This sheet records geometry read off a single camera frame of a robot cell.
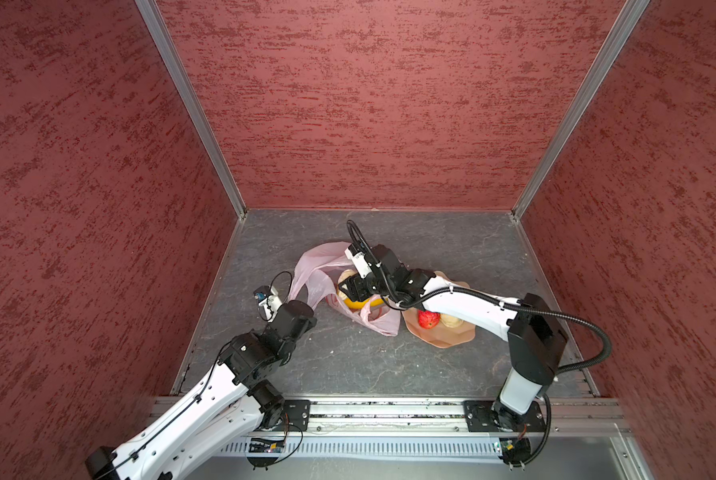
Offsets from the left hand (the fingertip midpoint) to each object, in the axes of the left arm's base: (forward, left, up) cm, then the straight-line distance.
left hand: (301, 315), depth 77 cm
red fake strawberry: (+3, -36, -8) cm, 37 cm away
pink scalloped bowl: (0, -40, -13) cm, 42 cm away
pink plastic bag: (+12, -3, +2) cm, 12 cm away
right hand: (+8, -12, 0) cm, 14 cm away
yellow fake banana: (+1, -16, +6) cm, 17 cm away
